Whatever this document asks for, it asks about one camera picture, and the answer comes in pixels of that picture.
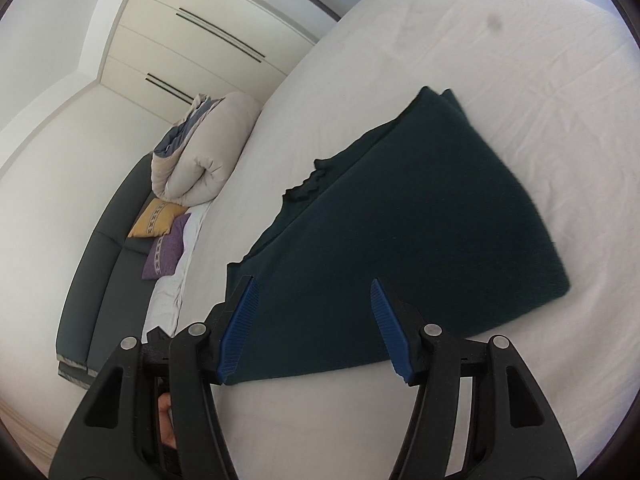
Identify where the dark green knit sweater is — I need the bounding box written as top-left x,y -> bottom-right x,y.
227,88 -> 570,384

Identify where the person's right hand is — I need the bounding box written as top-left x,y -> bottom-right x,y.
157,392 -> 177,450

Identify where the white pillow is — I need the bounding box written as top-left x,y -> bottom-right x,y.
141,202 -> 212,342

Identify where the dark grey upholstered headboard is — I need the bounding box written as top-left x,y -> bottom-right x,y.
55,154 -> 154,389

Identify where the purple patterned cushion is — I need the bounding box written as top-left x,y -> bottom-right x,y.
141,214 -> 191,281

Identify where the yellow patterned cushion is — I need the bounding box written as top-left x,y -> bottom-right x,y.
128,198 -> 188,238

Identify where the rolled beige duvet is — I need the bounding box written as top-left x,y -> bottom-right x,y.
151,91 -> 262,207

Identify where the white bed sheet mattress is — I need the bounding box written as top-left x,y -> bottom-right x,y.
178,0 -> 639,479

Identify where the cream wardrobe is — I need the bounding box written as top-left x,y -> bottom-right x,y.
101,0 -> 335,122

